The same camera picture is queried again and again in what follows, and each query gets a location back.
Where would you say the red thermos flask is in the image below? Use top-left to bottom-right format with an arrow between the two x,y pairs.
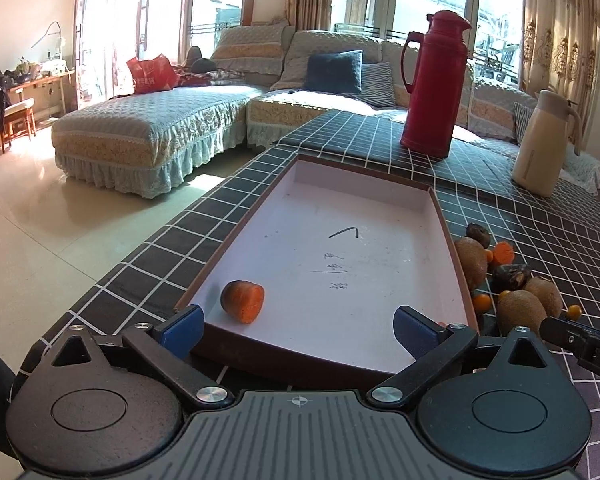
399,10 -> 473,160

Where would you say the grey zigzag cushion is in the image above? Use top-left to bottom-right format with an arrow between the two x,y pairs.
355,62 -> 398,108
512,101 -> 538,146

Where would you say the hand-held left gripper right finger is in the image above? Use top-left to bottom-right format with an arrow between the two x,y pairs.
370,305 -> 551,408

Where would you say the cream thermos jug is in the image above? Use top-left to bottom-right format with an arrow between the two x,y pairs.
511,89 -> 583,198

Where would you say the brown tray with white inside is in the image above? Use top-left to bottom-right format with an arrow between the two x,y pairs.
174,154 -> 481,391

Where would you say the wooden desk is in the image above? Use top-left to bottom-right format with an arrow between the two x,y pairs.
2,70 -> 77,126

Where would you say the dark brown round fruit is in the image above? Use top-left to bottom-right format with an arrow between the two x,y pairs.
466,222 -> 492,248

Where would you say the dark brown lumpy fruit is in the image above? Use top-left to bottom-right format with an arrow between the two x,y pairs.
491,262 -> 533,291

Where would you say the black checkered tablecloth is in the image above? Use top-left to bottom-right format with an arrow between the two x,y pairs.
10,107 -> 600,480

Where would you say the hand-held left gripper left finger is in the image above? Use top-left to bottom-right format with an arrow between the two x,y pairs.
50,304 -> 236,408

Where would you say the dark blue cushion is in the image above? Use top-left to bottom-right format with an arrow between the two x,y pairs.
302,50 -> 364,95

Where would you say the wooden stool with white seat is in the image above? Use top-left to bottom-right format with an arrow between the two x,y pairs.
0,99 -> 37,155

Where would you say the dark patterned blanket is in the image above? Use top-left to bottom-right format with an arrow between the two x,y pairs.
172,46 -> 246,88

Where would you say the white desk lamp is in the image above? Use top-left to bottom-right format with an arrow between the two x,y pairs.
30,21 -> 68,66

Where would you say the red shopping bag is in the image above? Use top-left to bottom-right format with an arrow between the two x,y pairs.
126,54 -> 178,95

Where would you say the quilted sectional sofa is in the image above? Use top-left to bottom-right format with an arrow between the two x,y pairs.
51,20 -> 600,201

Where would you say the brown kiwi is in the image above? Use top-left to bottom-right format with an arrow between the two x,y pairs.
524,276 -> 563,318
497,290 -> 548,336
454,237 -> 490,292

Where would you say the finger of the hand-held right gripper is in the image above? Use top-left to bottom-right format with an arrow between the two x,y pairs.
539,314 -> 600,383

